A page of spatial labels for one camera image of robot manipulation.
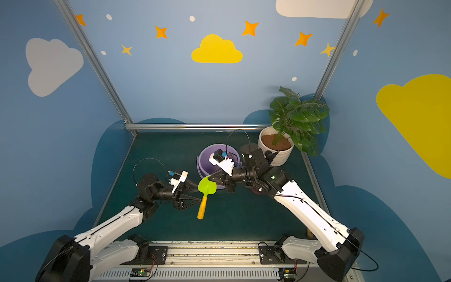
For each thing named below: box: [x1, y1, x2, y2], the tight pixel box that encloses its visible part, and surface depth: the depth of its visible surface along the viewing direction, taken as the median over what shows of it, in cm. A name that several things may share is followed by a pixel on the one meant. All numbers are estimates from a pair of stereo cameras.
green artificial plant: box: [268, 86, 330, 156], surface depth 82 cm
